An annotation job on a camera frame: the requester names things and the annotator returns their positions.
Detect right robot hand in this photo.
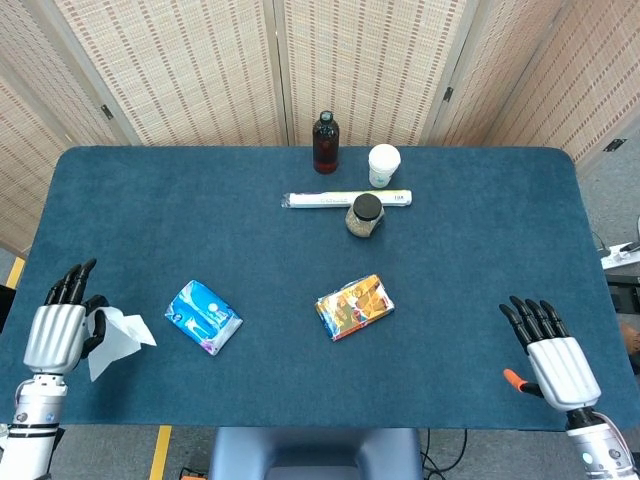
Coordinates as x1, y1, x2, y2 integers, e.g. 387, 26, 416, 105
498, 295, 602, 413

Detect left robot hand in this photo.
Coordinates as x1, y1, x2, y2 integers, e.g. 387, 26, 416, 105
23, 257, 110, 375

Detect white tissue sheet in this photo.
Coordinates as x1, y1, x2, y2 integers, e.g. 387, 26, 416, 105
86, 306, 158, 383

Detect blue tissue pack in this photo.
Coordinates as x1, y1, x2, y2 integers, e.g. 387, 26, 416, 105
164, 279, 245, 357

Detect white power strip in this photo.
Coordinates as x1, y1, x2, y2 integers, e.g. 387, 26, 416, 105
600, 241, 640, 271

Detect yellow floor tape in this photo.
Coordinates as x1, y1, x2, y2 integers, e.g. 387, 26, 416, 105
148, 425, 173, 480

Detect colourful snack packet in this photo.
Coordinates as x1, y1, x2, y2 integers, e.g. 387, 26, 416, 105
314, 273, 396, 342

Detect glass jar black lid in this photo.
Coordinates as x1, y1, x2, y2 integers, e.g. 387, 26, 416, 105
344, 192, 386, 238

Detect blue chair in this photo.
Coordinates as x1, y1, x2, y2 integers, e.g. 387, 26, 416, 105
208, 427, 425, 480

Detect blue table mat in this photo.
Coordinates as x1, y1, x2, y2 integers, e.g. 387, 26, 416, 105
0, 145, 640, 432

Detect white paper cup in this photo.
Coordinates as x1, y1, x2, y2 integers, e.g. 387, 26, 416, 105
368, 143, 402, 189

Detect white long tube package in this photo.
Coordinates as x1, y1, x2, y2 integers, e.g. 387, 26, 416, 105
280, 188, 414, 210

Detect bamboo folding screen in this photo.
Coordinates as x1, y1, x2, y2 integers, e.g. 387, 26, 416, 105
0, 0, 640, 256

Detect dark brown glass bottle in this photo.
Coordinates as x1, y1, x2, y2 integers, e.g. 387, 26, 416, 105
312, 110, 341, 176

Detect black floor cable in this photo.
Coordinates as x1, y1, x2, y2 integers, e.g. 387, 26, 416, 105
419, 428, 469, 480

